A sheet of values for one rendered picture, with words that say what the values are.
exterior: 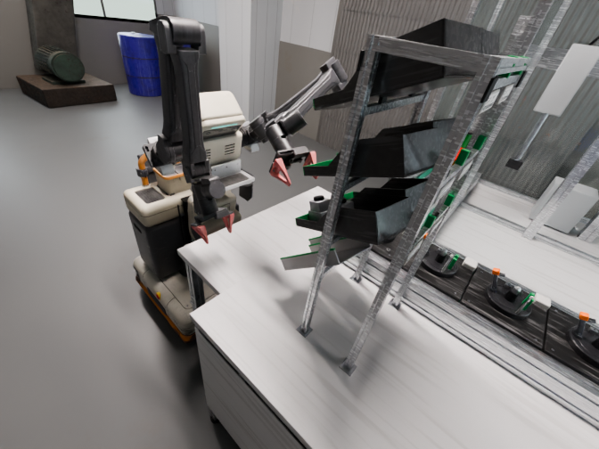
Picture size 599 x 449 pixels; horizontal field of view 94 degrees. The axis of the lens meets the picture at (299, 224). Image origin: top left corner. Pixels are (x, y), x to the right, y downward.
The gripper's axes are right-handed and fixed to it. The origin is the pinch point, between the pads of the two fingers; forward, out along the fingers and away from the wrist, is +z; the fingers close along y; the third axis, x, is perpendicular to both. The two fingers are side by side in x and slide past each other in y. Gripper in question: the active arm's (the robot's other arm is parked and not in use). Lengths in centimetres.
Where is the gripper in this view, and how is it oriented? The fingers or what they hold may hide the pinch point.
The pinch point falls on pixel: (302, 179)
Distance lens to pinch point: 83.6
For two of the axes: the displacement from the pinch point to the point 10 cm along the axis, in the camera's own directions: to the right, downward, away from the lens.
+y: 8.2, -2.9, 4.9
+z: 4.7, 8.3, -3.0
